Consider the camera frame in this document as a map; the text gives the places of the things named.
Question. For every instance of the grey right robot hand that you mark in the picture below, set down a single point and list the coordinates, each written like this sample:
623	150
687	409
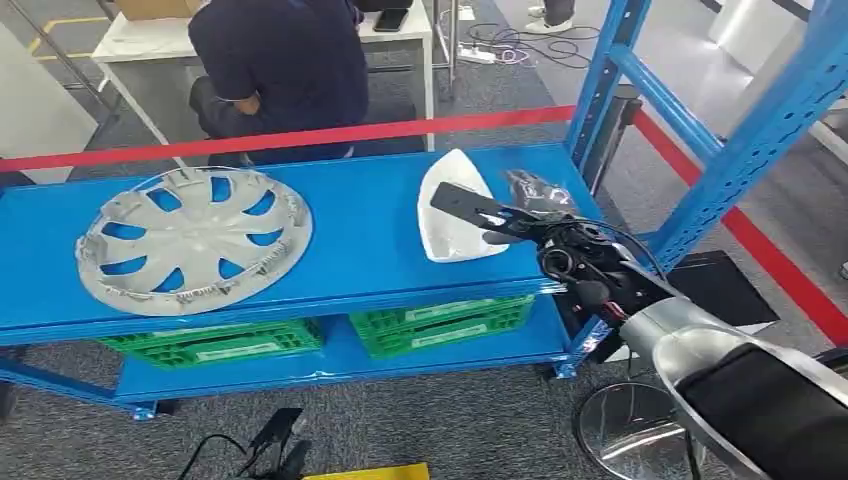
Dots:
540	195

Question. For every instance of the white plastic mirror shell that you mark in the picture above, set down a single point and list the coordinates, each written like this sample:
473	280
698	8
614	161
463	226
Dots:
454	242

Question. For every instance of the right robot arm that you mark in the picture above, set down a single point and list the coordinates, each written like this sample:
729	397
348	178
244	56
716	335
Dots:
696	344

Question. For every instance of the white power strip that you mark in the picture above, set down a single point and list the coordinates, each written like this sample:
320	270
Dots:
477	55

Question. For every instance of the green plastic crate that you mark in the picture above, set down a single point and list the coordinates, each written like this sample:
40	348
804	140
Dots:
437	328
218	348

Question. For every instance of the blue steel shelf rack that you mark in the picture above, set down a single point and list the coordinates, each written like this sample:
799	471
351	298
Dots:
371	218

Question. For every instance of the person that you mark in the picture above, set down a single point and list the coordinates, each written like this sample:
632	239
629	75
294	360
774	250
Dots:
550	23
285	66

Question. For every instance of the black floor mat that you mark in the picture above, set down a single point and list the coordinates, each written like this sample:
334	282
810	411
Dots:
729	291

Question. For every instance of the black phone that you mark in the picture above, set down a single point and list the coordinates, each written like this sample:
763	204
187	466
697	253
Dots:
391	20

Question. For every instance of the red barrier belt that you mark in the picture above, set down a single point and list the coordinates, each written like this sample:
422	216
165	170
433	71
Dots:
762	258
265	140

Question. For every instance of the round chrome base disc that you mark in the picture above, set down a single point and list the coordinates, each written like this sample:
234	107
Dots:
616	430

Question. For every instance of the yellow floor tape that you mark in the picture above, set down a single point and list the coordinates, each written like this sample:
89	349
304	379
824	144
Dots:
371	473
66	22

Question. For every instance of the silver wheel hubcap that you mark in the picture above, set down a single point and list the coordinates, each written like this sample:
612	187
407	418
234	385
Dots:
199	252

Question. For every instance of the cardboard box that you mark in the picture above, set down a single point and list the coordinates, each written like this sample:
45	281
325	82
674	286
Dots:
156	8

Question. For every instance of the white table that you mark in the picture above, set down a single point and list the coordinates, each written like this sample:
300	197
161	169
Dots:
132	40

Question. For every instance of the black right wrist camera bracket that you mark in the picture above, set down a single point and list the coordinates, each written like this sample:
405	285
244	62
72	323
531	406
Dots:
464	202

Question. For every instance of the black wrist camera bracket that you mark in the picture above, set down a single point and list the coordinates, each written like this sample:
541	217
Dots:
464	202
275	430

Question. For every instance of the black stanchion post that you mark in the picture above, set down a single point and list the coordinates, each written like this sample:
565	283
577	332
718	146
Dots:
613	132

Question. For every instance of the steel post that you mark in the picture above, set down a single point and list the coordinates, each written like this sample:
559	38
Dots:
450	46

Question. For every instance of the black left wrist camera bracket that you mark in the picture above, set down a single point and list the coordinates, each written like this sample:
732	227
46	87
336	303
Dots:
275	430

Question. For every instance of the thin steel frame bar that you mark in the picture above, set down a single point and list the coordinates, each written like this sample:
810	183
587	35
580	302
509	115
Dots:
63	61

